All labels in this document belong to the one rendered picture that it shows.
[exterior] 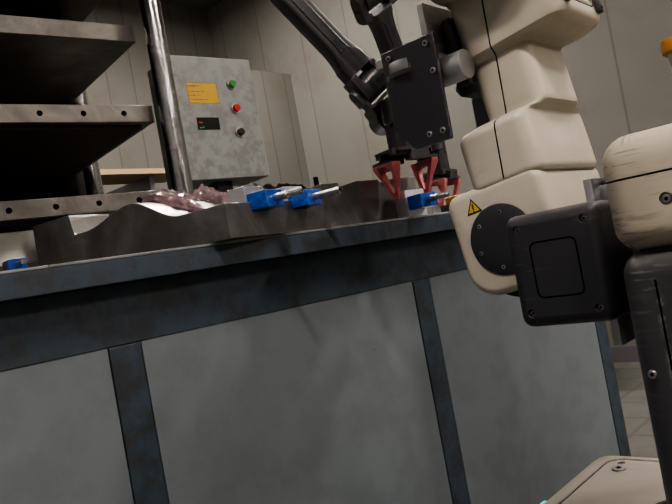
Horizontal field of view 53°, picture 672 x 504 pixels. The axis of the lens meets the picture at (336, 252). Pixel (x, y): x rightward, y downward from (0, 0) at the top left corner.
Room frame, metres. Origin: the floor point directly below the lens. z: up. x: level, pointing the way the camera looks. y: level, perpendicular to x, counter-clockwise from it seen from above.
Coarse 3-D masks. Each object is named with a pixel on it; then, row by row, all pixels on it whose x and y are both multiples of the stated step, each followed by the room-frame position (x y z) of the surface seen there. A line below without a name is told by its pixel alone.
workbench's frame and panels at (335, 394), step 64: (192, 256) 1.04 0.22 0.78; (256, 256) 1.11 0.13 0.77; (320, 256) 1.25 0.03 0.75; (384, 256) 1.35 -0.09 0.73; (448, 256) 1.47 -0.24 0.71; (0, 320) 0.90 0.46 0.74; (64, 320) 0.96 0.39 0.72; (128, 320) 1.01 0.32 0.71; (192, 320) 1.08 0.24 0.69; (256, 320) 1.15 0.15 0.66; (320, 320) 1.24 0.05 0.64; (384, 320) 1.33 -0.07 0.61; (448, 320) 1.45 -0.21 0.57; (512, 320) 1.58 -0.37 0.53; (0, 384) 0.90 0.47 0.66; (64, 384) 0.95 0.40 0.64; (128, 384) 1.00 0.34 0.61; (192, 384) 1.07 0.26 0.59; (256, 384) 1.14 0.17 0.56; (320, 384) 1.22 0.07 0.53; (384, 384) 1.31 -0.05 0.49; (448, 384) 1.42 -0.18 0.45; (512, 384) 1.55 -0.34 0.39; (576, 384) 1.71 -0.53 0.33; (0, 448) 0.89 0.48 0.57; (64, 448) 0.94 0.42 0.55; (128, 448) 0.99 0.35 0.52; (192, 448) 1.06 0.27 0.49; (256, 448) 1.13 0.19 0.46; (320, 448) 1.20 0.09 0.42; (384, 448) 1.30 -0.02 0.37; (448, 448) 1.40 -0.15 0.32; (512, 448) 1.53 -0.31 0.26; (576, 448) 1.68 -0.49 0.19
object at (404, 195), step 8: (400, 192) 1.37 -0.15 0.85; (408, 192) 1.36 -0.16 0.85; (416, 192) 1.37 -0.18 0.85; (432, 192) 1.34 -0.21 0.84; (448, 192) 1.29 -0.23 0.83; (400, 200) 1.37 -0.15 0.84; (408, 200) 1.35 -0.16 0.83; (416, 200) 1.33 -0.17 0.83; (424, 200) 1.33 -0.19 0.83; (432, 200) 1.32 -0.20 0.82; (400, 208) 1.37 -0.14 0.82; (408, 208) 1.36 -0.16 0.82; (416, 208) 1.34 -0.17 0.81; (424, 208) 1.38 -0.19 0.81; (400, 216) 1.38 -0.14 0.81; (408, 216) 1.36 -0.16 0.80
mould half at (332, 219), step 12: (372, 180) 1.38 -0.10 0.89; (408, 180) 1.45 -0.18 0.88; (348, 192) 1.34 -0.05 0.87; (360, 192) 1.36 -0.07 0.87; (372, 192) 1.38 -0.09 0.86; (384, 192) 1.40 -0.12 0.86; (324, 204) 1.30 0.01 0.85; (336, 204) 1.31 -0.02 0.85; (348, 204) 1.33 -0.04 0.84; (360, 204) 1.35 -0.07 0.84; (372, 204) 1.37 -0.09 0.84; (384, 204) 1.39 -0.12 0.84; (336, 216) 1.31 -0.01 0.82; (348, 216) 1.33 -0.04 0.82; (360, 216) 1.35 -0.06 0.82; (372, 216) 1.37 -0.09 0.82; (384, 216) 1.39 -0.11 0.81; (396, 216) 1.41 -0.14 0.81
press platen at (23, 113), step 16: (0, 112) 1.71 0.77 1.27; (16, 112) 1.74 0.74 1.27; (32, 112) 1.76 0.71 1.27; (48, 112) 1.79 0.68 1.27; (64, 112) 1.82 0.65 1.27; (80, 112) 1.84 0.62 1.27; (96, 112) 1.87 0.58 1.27; (112, 112) 1.90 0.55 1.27; (128, 112) 1.93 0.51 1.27; (144, 112) 1.96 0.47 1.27; (144, 128) 2.03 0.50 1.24; (96, 160) 2.35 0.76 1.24
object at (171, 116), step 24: (144, 0) 1.94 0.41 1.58; (144, 24) 1.94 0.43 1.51; (168, 48) 1.96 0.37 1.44; (168, 72) 1.94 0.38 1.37; (168, 96) 1.94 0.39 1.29; (168, 120) 1.93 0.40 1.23; (168, 144) 1.94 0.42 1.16; (96, 168) 2.48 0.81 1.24; (96, 192) 2.47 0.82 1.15; (192, 192) 1.95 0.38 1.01
